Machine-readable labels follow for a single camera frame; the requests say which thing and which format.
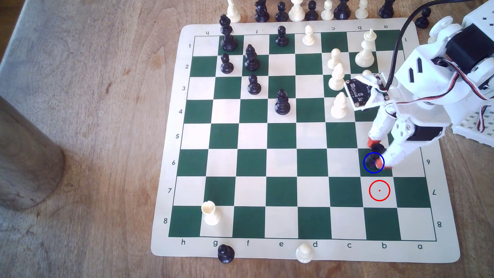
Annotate black camera board white mount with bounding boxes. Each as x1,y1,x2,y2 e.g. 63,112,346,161
343,73,391,112

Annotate black king chess piece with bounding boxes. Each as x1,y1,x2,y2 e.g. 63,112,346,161
219,14,238,52

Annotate white bishop chess piece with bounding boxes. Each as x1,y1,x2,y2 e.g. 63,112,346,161
328,63,347,92
331,92,348,120

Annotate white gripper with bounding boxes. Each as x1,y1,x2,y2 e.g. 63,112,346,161
366,100,452,170

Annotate red black white servo wires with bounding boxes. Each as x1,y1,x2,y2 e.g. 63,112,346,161
476,103,490,133
394,57,494,106

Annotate black camera cable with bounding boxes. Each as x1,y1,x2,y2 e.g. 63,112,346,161
385,0,476,92

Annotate black pawn with chipped head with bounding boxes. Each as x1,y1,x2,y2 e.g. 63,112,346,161
364,143,387,173

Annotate green and cream chess mat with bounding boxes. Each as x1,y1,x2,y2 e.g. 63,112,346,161
151,17,461,264

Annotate black knight chess piece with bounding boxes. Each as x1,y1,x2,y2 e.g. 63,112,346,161
254,0,270,23

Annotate tall black chess piece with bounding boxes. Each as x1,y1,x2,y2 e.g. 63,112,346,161
333,0,352,21
378,0,395,19

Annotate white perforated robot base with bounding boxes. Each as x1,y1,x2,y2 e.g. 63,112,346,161
451,101,494,148

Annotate tall white chess piece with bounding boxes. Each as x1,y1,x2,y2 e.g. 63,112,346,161
226,0,242,23
288,0,306,22

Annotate black pawn chess piece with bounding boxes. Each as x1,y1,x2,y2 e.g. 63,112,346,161
275,26,289,47
217,244,235,265
275,2,289,22
247,74,262,95
305,1,320,22
415,7,432,29
220,53,235,74

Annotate white king chess piece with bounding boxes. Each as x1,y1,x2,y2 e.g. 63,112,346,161
355,29,377,68

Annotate black bishop chess piece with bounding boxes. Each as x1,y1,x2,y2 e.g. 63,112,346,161
274,89,291,116
244,44,261,72

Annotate round wooden post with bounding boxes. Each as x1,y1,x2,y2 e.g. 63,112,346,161
0,94,66,212

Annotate white rook chess piece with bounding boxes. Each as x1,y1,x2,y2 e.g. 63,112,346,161
201,200,223,227

